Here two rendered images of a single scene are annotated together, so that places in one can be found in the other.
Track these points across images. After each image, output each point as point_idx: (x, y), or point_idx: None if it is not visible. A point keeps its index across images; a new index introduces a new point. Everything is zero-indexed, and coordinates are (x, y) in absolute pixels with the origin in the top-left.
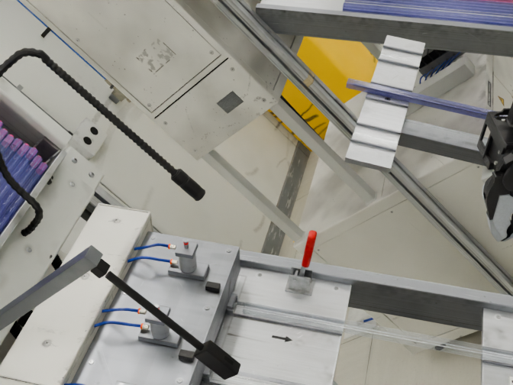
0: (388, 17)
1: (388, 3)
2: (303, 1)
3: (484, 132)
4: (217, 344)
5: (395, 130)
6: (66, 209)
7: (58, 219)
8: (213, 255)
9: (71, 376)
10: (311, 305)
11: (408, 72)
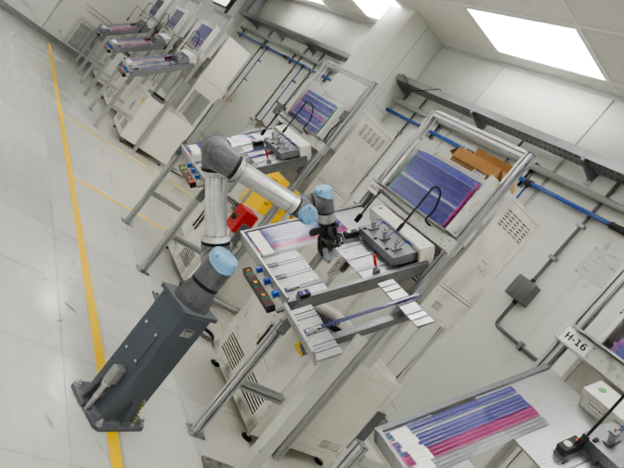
0: (480, 389)
1: (496, 403)
2: (539, 385)
3: (342, 240)
4: (379, 256)
5: (388, 292)
6: (435, 237)
7: (432, 234)
8: (396, 253)
9: (390, 227)
10: (369, 271)
11: (408, 311)
